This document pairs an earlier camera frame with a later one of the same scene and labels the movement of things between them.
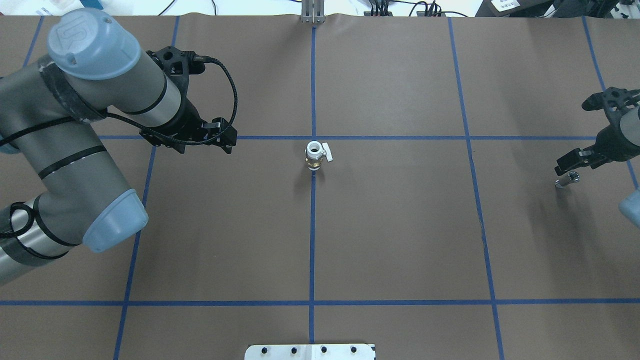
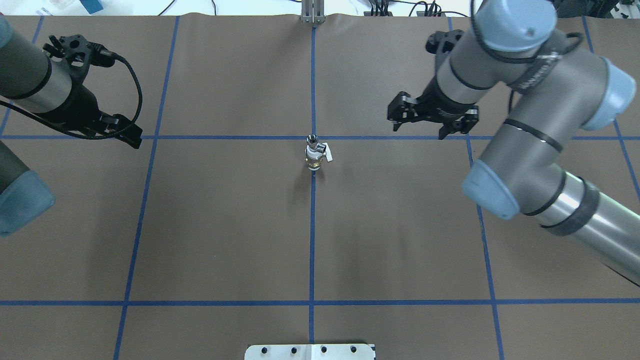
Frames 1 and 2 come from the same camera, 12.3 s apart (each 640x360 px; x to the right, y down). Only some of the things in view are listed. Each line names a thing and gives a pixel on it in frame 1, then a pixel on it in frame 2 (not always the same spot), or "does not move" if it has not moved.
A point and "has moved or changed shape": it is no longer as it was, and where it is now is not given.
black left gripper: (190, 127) -> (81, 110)
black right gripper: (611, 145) -> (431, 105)
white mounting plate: (310, 352) does not move
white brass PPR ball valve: (314, 152) does not move
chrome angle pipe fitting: (573, 176) has moved or changed shape
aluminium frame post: (313, 11) does not move
